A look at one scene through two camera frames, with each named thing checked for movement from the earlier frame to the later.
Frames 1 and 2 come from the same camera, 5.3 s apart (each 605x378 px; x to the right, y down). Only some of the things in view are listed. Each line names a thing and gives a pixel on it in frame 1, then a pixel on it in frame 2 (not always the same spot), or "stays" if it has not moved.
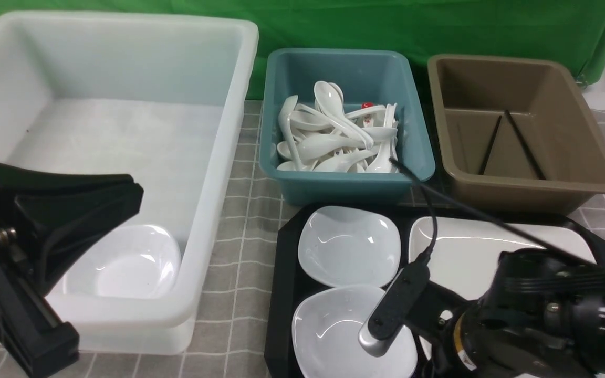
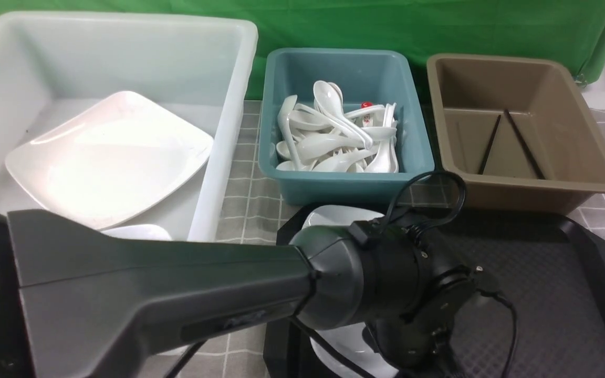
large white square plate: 469,247 → 111,161
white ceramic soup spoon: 329,100 stays
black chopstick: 539,175 stays
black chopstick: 482,169 stays
